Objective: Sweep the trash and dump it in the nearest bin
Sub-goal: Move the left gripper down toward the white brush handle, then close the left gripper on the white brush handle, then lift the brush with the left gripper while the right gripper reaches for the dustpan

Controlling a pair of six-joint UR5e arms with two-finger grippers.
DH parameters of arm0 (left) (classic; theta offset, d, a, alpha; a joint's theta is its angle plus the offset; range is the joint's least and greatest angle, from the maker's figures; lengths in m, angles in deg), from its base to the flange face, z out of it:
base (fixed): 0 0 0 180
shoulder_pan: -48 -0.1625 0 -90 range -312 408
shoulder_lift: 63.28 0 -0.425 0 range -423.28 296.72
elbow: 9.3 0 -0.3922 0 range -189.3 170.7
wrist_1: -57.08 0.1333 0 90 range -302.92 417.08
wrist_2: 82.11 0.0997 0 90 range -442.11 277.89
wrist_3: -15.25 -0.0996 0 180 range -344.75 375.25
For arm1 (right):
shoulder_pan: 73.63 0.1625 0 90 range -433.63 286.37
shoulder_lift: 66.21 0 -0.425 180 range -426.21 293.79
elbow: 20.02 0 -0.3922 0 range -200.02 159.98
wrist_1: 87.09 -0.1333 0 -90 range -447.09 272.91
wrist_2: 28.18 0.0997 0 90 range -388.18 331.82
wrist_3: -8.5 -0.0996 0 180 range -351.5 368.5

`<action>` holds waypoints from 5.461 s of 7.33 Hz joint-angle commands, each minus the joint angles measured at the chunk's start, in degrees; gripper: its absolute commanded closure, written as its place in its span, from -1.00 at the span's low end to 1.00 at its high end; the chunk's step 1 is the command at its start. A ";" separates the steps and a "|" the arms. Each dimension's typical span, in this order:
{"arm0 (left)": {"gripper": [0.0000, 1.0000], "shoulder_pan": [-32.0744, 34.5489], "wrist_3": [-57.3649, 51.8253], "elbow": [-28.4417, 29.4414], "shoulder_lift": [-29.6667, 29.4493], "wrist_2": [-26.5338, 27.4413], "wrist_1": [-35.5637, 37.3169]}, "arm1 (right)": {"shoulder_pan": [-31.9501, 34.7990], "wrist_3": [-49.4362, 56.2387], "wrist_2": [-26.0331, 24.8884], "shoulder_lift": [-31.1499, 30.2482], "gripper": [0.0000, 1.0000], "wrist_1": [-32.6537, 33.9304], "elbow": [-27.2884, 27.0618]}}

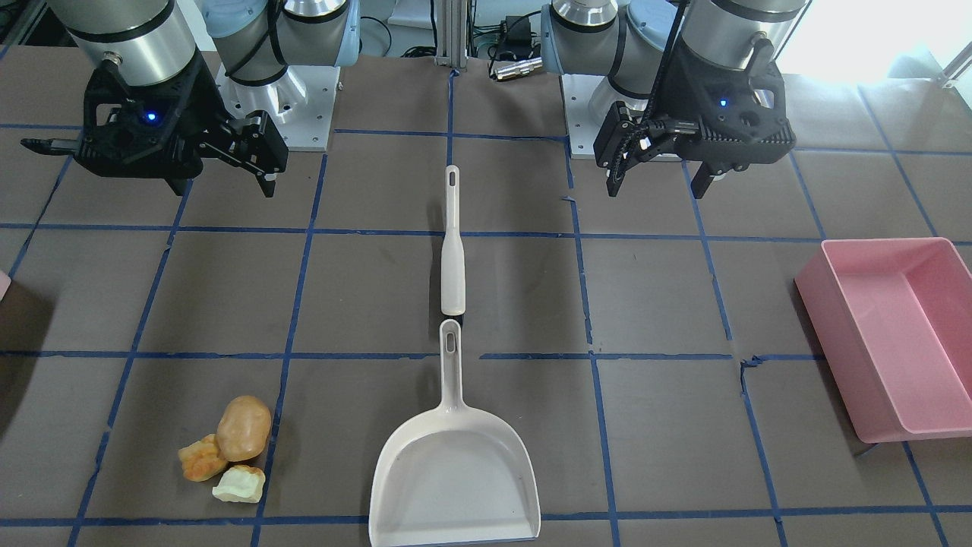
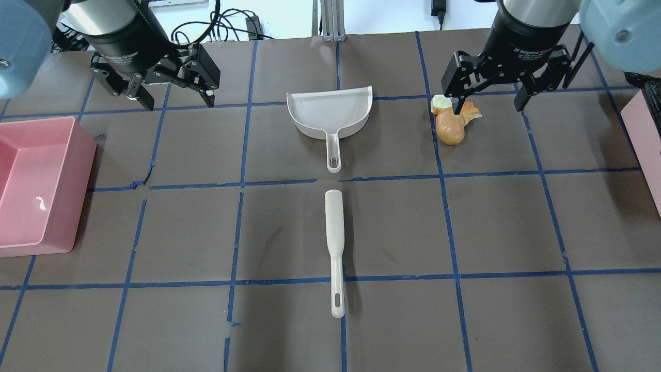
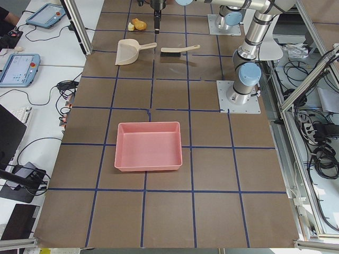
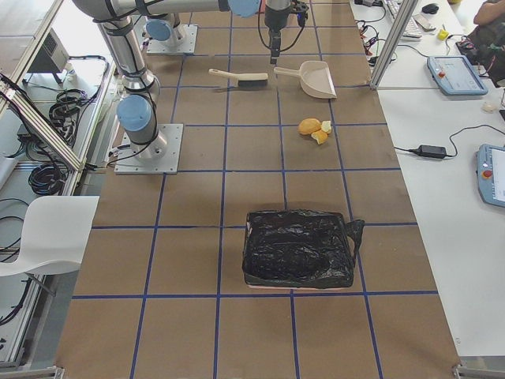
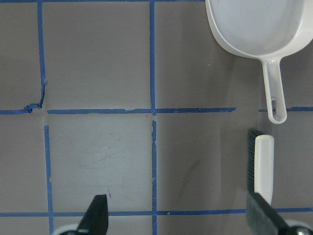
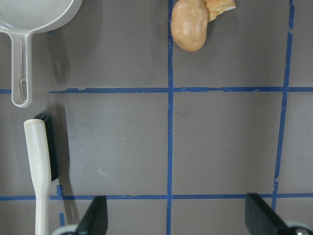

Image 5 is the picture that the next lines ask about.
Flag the cream plastic dustpan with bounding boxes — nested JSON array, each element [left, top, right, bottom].
[[205, 0, 313, 124]]

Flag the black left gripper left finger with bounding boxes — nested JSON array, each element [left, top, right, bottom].
[[76, 194, 109, 235]]

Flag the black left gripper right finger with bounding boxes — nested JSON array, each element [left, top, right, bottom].
[[246, 192, 292, 235]]

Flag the cream brush black bristles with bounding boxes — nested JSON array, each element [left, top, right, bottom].
[[247, 129, 274, 204]]

